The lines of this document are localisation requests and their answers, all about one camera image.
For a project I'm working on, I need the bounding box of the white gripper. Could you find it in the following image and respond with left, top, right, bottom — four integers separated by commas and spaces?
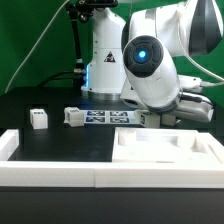
121, 75, 214, 122

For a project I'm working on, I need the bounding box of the black cable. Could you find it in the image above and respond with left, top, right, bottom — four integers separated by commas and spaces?
38, 70, 83, 88

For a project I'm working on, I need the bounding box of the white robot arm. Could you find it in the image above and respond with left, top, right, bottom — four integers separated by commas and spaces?
82, 0, 223, 122

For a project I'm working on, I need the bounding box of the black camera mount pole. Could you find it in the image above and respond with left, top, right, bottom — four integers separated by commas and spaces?
65, 0, 118, 86

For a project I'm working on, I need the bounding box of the white cable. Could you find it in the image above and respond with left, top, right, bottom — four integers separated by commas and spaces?
4, 0, 72, 94

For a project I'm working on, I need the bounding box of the white U-shaped fence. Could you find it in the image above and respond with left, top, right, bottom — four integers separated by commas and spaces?
0, 129, 224, 188

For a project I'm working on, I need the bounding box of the white square tabletop part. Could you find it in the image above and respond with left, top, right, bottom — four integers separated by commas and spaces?
112, 128, 224, 165

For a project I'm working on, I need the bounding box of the blue fiducial marker sheet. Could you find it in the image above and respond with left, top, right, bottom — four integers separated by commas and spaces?
85, 110, 130, 124

